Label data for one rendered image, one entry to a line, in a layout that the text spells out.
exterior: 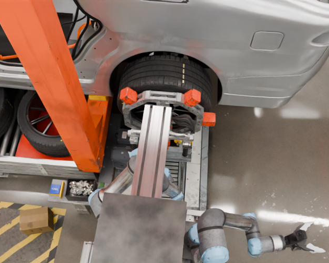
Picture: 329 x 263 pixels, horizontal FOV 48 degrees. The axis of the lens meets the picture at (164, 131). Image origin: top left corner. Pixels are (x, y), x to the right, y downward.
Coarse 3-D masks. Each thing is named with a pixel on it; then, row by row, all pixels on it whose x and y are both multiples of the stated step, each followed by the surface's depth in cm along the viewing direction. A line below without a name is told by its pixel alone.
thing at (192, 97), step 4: (192, 88) 230; (188, 92) 232; (192, 92) 229; (196, 92) 231; (200, 92) 233; (184, 96) 235; (188, 96) 231; (192, 96) 227; (196, 96) 230; (200, 96) 232; (184, 100) 233; (188, 100) 230; (192, 100) 228; (196, 100) 229; (200, 100) 230; (188, 104) 234; (192, 104) 233
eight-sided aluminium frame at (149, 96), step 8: (144, 96) 233; (152, 96) 236; (160, 96) 236; (168, 96) 235; (176, 96) 233; (136, 104) 239; (184, 104) 234; (128, 112) 249; (192, 112) 242; (200, 112) 243; (128, 120) 259; (136, 120) 270; (200, 120) 250; (136, 128) 269; (184, 128) 272; (200, 128) 261
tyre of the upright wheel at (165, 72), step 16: (128, 64) 251; (144, 64) 240; (160, 64) 236; (176, 64) 237; (192, 64) 242; (128, 80) 242; (144, 80) 233; (160, 80) 231; (176, 80) 231; (192, 80) 237; (208, 80) 253; (208, 96) 249; (176, 128) 282
